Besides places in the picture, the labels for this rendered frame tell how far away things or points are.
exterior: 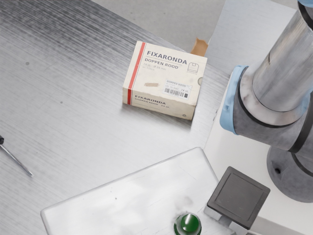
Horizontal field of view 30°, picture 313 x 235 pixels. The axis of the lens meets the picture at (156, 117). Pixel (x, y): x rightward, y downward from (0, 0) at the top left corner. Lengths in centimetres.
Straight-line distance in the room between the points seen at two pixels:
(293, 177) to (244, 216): 58
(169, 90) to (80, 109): 21
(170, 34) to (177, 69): 114
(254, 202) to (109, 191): 14
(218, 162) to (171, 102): 19
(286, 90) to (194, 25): 161
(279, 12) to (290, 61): 71
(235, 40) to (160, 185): 90
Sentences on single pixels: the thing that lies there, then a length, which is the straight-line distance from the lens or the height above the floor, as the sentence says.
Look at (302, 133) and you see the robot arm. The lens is 99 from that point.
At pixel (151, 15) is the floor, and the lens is 245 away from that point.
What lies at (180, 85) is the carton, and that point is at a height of 90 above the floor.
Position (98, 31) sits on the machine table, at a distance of 141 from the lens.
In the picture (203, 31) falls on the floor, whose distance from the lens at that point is 243.
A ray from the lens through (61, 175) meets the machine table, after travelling 125.
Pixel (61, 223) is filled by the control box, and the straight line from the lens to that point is 55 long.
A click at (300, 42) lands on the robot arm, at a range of 75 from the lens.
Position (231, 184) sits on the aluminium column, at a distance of 55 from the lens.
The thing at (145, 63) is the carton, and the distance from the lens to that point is 128.
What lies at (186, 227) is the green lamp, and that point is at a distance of 53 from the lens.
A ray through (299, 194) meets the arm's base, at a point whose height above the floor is 97.
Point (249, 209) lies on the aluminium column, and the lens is 54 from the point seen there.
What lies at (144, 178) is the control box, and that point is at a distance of 56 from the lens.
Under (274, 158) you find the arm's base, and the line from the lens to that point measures 114.
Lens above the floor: 201
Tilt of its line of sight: 65 degrees down
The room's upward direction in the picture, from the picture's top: 8 degrees clockwise
